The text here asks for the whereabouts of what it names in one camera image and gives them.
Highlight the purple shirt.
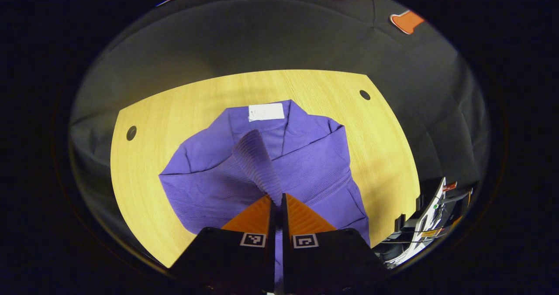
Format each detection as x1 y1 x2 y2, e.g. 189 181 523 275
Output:
158 99 372 287

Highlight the white device with lights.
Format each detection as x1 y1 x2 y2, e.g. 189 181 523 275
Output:
393 177 474 267

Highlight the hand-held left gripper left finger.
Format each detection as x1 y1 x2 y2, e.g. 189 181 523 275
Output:
168 194 276 295

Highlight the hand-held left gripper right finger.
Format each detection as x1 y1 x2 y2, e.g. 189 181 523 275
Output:
280 193 389 295

